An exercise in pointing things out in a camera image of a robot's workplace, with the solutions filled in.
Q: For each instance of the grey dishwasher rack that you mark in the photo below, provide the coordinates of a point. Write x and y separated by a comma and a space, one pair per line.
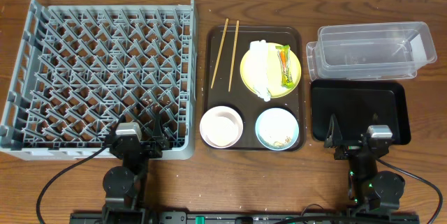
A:
80, 69

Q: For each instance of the white napkin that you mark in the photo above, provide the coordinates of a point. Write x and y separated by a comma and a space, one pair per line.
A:
258, 60

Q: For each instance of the yellow plate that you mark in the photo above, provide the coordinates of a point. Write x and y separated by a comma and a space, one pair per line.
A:
273, 71

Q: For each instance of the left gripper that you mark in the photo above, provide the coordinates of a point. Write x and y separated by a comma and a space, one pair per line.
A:
158, 142

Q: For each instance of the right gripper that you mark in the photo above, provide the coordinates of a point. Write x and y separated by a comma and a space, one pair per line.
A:
334, 139

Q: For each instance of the dark brown serving tray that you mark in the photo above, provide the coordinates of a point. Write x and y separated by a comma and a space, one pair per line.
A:
240, 98

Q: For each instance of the wooden chopstick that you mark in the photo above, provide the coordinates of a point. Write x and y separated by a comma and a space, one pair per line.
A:
219, 52
233, 55

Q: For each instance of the clear plastic bin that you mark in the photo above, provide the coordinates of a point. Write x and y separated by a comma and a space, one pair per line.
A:
375, 51

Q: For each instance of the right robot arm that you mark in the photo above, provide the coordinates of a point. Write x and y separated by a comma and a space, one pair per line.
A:
375, 193

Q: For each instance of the light blue bowl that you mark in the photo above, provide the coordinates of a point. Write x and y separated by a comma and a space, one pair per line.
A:
277, 129

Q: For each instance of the white pink bowl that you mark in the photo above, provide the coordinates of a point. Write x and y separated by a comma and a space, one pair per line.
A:
221, 127

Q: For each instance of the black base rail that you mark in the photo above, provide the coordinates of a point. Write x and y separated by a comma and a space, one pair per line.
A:
177, 217

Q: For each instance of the green orange snack wrapper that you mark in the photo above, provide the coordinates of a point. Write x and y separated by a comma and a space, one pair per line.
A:
283, 53

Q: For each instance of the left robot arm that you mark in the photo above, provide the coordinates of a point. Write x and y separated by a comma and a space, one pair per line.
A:
124, 185

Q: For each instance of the black waste tray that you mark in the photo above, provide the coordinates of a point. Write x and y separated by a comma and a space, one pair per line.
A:
358, 105

